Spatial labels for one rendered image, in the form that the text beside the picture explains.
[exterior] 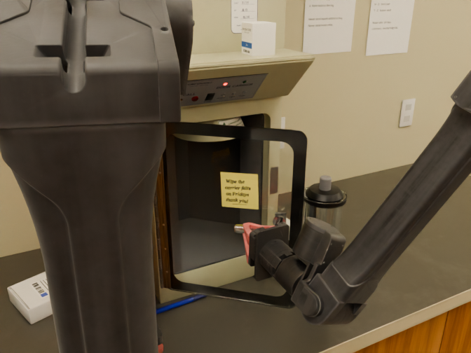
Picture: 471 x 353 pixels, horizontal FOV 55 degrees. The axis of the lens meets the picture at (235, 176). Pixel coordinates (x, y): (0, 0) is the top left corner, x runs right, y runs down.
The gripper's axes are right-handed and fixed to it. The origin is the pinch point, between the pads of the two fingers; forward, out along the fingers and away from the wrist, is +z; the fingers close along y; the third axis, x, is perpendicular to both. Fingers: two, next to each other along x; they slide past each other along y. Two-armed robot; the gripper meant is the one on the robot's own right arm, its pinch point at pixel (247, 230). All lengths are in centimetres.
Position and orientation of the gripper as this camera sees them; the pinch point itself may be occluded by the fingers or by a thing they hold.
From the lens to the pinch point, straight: 88.2
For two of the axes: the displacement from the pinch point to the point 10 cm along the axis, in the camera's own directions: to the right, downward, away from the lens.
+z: -4.6, -3.6, 8.1
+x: -8.9, 1.7, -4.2
